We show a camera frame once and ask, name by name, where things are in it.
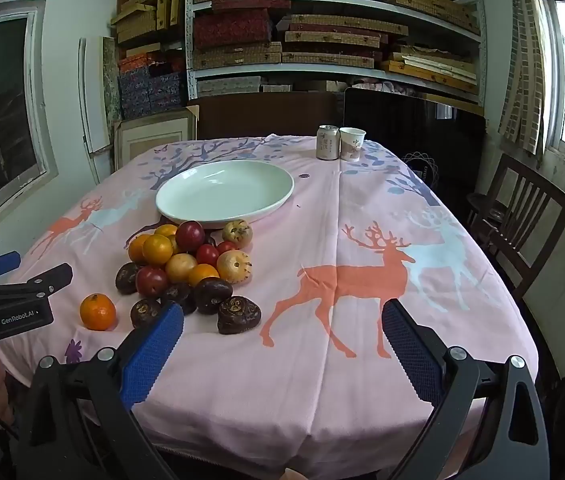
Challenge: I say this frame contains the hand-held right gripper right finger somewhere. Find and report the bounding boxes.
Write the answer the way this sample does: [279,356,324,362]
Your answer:
[381,299,551,480]

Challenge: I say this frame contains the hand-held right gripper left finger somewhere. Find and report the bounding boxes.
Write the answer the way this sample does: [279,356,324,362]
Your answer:
[15,301,186,480]

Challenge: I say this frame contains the dark brown wrinkled fruit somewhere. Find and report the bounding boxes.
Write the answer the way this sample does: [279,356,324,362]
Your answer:
[193,277,234,315]
[115,262,140,295]
[161,283,197,315]
[217,296,262,335]
[130,299,163,329]

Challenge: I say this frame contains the small yellow round fruit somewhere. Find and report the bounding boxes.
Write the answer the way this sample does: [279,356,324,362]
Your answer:
[165,253,198,284]

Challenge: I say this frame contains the yellow striped melon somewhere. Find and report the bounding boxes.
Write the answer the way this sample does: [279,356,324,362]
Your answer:
[222,219,254,249]
[216,250,252,284]

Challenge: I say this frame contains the red plum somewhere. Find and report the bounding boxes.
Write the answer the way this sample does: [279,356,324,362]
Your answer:
[175,220,206,253]
[135,266,169,298]

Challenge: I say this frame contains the white oval plate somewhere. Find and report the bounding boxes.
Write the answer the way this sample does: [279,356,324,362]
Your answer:
[155,160,295,224]

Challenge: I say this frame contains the pink deer print tablecloth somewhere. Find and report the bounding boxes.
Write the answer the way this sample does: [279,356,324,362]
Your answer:
[0,133,538,471]

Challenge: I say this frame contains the white framed sliding window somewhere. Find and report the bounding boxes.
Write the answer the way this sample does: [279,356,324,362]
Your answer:
[0,0,60,226]

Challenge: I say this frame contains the dark wooden chair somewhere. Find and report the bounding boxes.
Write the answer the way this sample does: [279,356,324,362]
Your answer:
[465,153,565,301]

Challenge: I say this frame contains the white leaning boards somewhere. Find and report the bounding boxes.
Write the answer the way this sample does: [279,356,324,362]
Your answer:
[78,36,123,161]

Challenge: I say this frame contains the stack of blue patterned boxes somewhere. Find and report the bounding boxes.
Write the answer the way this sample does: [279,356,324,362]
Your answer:
[117,55,186,121]

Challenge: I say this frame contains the white paper cup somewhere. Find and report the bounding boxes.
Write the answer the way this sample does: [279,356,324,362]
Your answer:
[339,127,367,162]

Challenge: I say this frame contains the beige drink can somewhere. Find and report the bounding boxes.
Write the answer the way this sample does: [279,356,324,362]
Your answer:
[317,125,341,161]

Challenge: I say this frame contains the black glossy panel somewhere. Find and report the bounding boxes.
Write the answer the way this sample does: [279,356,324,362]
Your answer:
[343,86,486,201]

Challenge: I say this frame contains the dark brown wooden board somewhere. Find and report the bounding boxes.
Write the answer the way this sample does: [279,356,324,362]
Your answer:
[187,91,339,141]

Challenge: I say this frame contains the pile of tan woven cases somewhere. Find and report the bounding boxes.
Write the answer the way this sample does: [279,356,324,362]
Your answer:
[111,0,188,61]

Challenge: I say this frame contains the hanging bamboo mat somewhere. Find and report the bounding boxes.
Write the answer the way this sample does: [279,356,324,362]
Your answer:
[497,0,546,156]

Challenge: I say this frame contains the stack of woven boxes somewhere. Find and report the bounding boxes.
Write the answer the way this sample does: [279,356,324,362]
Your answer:
[192,0,483,103]

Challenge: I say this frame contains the white metal shelf rack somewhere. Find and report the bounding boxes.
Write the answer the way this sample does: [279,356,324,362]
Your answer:
[185,0,488,111]

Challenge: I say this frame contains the cream picture frame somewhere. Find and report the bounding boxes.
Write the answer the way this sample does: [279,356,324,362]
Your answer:
[114,107,198,171]

